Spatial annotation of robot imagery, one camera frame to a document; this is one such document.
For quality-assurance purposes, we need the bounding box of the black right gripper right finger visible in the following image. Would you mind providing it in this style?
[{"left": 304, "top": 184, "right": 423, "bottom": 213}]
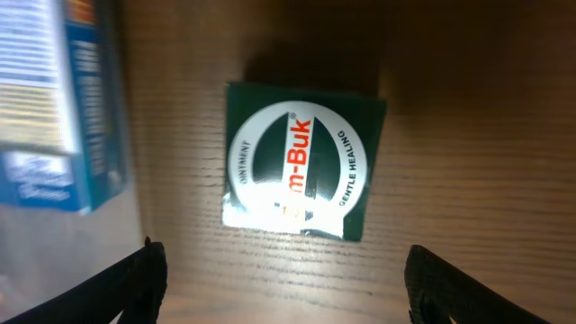
[{"left": 404, "top": 245, "right": 545, "bottom": 324}]

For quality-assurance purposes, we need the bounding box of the green Zam-Buk box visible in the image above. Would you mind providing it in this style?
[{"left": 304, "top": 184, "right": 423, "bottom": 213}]
[{"left": 221, "top": 82, "right": 387, "bottom": 242}]

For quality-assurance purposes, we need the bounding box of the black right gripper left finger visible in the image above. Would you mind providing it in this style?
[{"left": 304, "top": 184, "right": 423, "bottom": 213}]
[{"left": 4, "top": 238, "right": 167, "bottom": 324}]

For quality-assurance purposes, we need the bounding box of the clear plastic container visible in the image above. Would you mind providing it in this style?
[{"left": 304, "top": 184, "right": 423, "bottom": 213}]
[{"left": 1, "top": 0, "right": 140, "bottom": 318}]

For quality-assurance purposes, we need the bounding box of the blue Kool Fever box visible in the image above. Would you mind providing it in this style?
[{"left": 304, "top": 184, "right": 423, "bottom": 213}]
[{"left": 1, "top": 0, "right": 127, "bottom": 214}]

